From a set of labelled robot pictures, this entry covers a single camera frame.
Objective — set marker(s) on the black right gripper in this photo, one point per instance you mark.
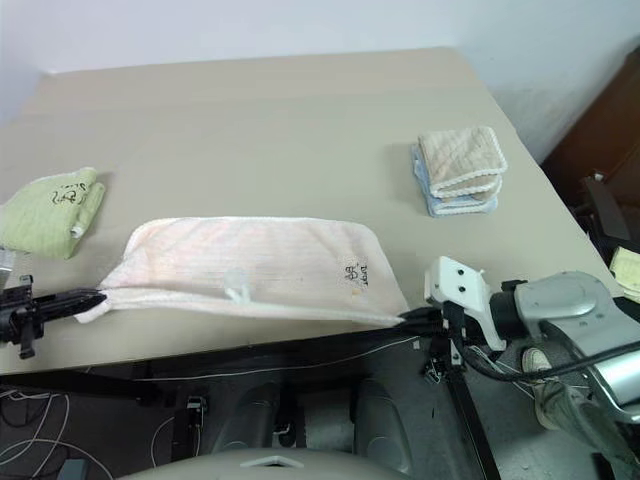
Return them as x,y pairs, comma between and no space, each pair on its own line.
452,325

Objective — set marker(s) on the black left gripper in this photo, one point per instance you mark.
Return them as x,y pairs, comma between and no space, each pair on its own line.
17,315

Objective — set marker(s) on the pink towel with black print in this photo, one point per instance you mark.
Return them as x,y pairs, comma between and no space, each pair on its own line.
240,270

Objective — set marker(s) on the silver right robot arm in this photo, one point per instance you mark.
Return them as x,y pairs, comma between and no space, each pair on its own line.
565,300

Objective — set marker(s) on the green folded towel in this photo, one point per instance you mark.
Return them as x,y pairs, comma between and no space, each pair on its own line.
37,215

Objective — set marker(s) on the blue folded towel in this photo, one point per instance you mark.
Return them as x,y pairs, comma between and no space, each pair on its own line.
440,202

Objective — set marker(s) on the beige folded towel white trim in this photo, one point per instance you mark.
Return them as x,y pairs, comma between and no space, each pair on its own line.
460,155

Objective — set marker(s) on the dark rounded robot foot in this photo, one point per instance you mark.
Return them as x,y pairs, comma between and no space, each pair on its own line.
385,425
260,415

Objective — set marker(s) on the black table leg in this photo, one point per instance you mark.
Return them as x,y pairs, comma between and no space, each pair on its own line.
472,425

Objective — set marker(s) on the white sneaker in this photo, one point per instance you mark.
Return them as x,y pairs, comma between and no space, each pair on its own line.
555,405
535,359

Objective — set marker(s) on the grey floor box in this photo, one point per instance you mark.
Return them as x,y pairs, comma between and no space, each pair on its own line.
74,470

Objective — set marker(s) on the yellow paper pad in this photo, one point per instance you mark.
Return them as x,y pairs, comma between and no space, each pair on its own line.
627,270

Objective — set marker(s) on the grey trouser leg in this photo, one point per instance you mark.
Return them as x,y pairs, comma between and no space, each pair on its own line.
600,440

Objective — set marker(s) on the black chair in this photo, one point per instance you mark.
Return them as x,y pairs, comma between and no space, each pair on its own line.
607,210

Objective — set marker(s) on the grey robot torso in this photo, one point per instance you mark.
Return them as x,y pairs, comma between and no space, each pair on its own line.
260,465

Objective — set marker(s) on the dark brown wooden cabinet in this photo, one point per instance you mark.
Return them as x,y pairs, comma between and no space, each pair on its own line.
600,135

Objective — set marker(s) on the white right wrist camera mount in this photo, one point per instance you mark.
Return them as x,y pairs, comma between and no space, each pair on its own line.
457,282

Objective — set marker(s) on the black table frame bar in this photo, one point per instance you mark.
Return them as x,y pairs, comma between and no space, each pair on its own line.
200,355

